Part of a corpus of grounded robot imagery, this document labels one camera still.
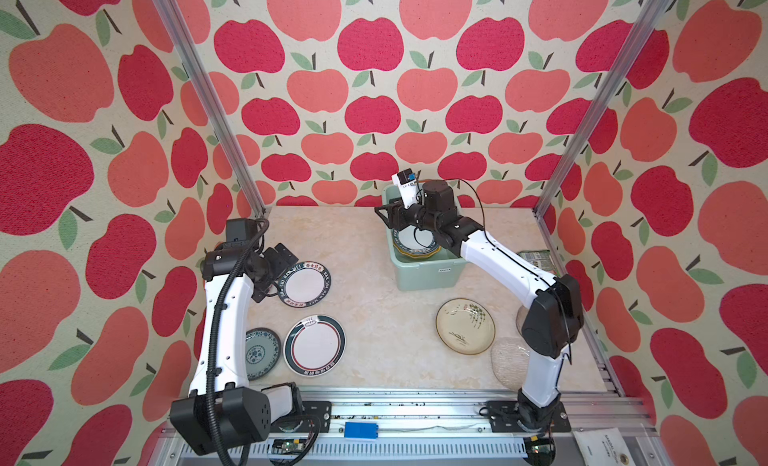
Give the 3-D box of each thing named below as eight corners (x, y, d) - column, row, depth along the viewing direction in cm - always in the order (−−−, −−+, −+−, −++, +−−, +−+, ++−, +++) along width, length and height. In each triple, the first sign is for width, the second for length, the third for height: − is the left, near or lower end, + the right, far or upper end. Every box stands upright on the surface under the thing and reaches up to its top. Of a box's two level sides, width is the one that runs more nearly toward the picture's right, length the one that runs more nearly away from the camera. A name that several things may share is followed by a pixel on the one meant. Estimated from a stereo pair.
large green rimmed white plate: (279, 377, 83) (277, 375, 81) (292, 318, 94) (290, 315, 92) (343, 377, 83) (342, 375, 81) (348, 318, 94) (347, 315, 92)
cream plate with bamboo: (439, 354, 86) (440, 351, 84) (432, 301, 97) (434, 297, 95) (499, 354, 86) (502, 351, 84) (486, 301, 98) (488, 297, 95)
